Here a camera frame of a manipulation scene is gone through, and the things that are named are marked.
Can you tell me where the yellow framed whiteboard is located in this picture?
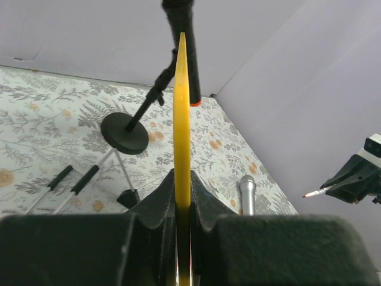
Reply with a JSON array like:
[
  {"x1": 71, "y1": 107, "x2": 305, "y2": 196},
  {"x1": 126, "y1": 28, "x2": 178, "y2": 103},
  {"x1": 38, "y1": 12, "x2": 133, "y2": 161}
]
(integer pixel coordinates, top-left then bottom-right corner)
[{"x1": 173, "y1": 32, "x2": 191, "y2": 285}]

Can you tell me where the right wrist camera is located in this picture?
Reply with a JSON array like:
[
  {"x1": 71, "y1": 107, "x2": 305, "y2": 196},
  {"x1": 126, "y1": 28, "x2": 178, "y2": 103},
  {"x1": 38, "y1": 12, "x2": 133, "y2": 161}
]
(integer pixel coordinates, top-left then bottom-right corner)
[{"x1": 357, "y1": 133, "x2": 381, "y2": 168}]

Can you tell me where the silver microphone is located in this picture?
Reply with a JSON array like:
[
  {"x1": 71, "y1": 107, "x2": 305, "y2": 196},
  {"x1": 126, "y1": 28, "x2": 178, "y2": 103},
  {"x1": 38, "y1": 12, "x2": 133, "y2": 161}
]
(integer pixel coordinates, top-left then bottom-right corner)
[{"x1": 239, "y1": 175, "x2": 257, "y2": 216}]

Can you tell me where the floral patterned table mat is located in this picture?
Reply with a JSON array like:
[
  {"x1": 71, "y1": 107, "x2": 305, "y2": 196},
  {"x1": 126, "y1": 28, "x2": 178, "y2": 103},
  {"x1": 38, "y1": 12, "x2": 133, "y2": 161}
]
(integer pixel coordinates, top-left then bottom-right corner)
[{"x1": 1, "y1": 67, "x2": 296, "y2": 216}]

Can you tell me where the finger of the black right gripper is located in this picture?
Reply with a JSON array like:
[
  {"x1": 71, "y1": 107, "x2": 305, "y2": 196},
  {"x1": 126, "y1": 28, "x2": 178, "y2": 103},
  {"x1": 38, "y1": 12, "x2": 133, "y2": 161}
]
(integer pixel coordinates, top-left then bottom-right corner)
[
  {"x1": 320, "y1": 154, "x2": 375, "y2": 189},
  {"x1": 326, "y1": 167, "x2": 380, "y2": 203}
]

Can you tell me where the wire whiteboard easel stand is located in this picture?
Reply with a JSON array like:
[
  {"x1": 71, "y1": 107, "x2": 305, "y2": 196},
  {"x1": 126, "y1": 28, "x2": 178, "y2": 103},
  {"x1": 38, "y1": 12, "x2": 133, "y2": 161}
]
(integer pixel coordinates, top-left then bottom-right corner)
[{"x1": 24, "y1": 148, "x2": 140, "y2": 215}]

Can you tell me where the black round microphone stand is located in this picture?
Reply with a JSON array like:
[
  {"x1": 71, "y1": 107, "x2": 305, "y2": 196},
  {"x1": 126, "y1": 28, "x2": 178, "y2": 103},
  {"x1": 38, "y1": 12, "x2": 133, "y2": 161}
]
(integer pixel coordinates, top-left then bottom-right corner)
[{"x1": 101, "y1": 49, "x2": 177, "y2": 155}]

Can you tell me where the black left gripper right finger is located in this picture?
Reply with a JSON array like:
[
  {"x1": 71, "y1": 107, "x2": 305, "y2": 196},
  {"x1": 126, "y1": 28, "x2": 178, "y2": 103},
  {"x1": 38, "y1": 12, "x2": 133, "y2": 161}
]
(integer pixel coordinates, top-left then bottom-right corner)
[{"x1": 191, "y1": 173, "x2": 380, "y2": 285}]

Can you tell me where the black microphone orange ring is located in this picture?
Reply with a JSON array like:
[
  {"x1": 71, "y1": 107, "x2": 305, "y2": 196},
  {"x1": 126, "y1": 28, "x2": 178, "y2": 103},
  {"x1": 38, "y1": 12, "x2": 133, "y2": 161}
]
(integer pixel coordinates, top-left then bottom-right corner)
[{"x1": 161, "y1": 0, "x2": 202, "y2": 107}]

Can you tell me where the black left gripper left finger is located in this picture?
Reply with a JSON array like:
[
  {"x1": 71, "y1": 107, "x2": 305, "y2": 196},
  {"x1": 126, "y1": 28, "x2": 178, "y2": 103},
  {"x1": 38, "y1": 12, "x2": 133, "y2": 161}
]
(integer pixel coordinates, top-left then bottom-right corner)
[{"x1": 1, "y1": 172, "x2": 176, "y2": 285}]

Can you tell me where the red whiteboard marker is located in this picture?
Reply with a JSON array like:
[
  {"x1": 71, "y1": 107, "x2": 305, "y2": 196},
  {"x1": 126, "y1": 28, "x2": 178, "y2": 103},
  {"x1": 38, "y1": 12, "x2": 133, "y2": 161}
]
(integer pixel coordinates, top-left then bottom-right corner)
[{"x1": 302, "y1": 187, "x2": 330, "y2": 198}]

